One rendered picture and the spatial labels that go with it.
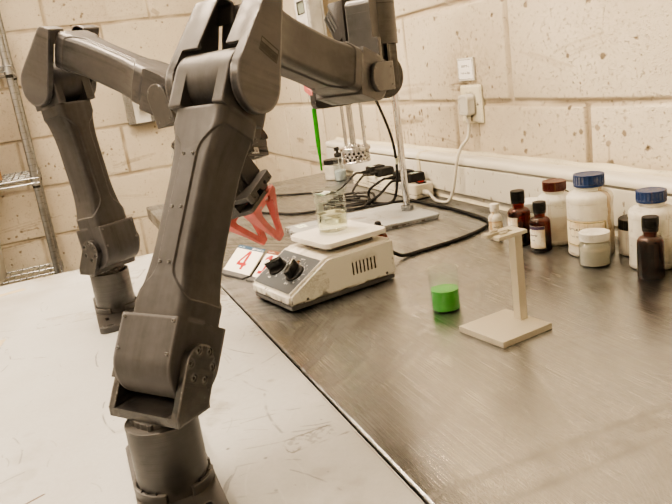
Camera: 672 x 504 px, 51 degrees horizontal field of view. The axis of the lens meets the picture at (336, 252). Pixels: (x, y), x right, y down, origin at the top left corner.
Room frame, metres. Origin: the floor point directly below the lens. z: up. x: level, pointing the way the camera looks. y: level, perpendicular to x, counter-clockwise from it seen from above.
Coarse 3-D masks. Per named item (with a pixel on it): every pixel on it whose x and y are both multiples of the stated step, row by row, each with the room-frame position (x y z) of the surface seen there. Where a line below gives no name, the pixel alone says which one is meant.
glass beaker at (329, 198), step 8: (320, 184) 1.14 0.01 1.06; (328, 184) 1.14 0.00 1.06; (336, 184) 1.13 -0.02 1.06; (312, 192) 1.10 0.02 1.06; (320, 192) 1.13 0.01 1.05; (328, 192) 1.09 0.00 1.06; (336, 192) 1.09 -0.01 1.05; (344, 192) 1.11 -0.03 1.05; (320, 200) 1.09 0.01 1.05; (328, 200) 1.09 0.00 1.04; (336, 200) 1.09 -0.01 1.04; (344, 200) 1.10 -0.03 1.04; (320, 208) 1.09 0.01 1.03; (328, 208) 1.09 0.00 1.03; (336, 208) 1.09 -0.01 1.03; (344, 208) 1.10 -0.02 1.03; (320, 216) 1.09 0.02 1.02; (328, 216) 1.09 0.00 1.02; (336, 216) 1.09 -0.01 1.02; (344, 216) 1.10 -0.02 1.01; (320, 224) 1.10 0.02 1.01; (328, 224) 1.09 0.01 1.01; (336, 224) 1.09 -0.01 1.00; (344, 224) 1.10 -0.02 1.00; (320, 232) 1.10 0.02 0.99; (328, 232) 1.09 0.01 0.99; (336, 232) 1.09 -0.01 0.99
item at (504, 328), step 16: (496, 240) 0.80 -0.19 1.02; (512, 240) 0.82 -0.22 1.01; (512, 256) 0.82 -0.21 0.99; (512, 272) 0.82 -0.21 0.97; (512, 288) 0.83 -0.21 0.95; (480, 320) 0.84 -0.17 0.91; (496, 320) 0.83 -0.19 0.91; (512, 320) 0.82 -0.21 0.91; (528, 320) 0.81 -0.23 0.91; (480, 336) 0.79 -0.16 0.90; (496, 336) 0.78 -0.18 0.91; (512, 336) 0.77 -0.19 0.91; (528, 336) 0.78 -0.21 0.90
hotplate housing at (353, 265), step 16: (368, 240) 1.09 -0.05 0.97; (384, 240) 1.08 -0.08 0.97; (320, 256) 1.04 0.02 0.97; (336, 256) 1.04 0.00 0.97; (352, 256) 1.05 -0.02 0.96; (368, 256) 1.06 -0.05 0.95; (384, 256) 1.08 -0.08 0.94; (320, 272) 1.01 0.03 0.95; (336, 272) 1.03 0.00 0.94; (352, 272) 1.04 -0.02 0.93; (368, 272) 1.06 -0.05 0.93; (384, 272) 1.07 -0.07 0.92; (256, 288) 1.08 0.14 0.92; (272, 288) 1.04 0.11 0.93; (304, 288) 1.00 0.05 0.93; (320, 288) 1.01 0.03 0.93; (336, 288) 1.03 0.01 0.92; (352, 288) 1.04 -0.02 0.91; (288, 304) 0.99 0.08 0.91; (304, 304) 1.00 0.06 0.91
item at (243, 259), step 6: (240, 252) 1.29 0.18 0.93; (246, 252) 1.28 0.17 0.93; (252, 252) 1.27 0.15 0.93; (258, 252) 1.25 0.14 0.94; (234, 258) 1.29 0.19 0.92; (240, 258) 1.28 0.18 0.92; (246, 258) 1.26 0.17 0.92; (252, 258) 1.25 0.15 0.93; (258, 258) 1.24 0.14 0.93; (228, 264) 1.29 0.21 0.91; (234, 264) 1.27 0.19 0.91; (240, 264) 1.26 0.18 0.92; (246, 264) 1.25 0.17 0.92; (252, 264) 1.24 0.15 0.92; (246, 270) 1.23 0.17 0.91
